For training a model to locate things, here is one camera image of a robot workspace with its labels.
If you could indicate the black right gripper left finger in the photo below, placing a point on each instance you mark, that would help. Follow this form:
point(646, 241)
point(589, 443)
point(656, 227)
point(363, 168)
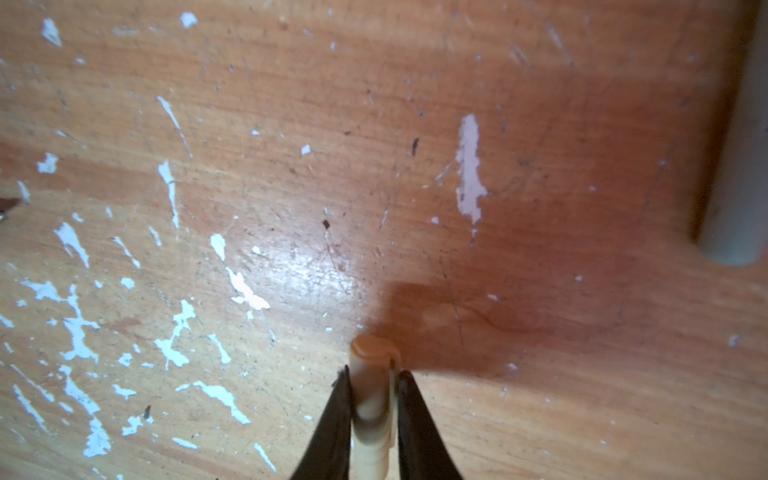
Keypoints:
point(327, 455)

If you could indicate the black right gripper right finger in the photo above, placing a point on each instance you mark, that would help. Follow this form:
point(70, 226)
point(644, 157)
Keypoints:
point(421, 450)

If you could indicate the beige pen cap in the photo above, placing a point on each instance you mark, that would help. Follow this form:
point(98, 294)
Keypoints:
point(374, 364)

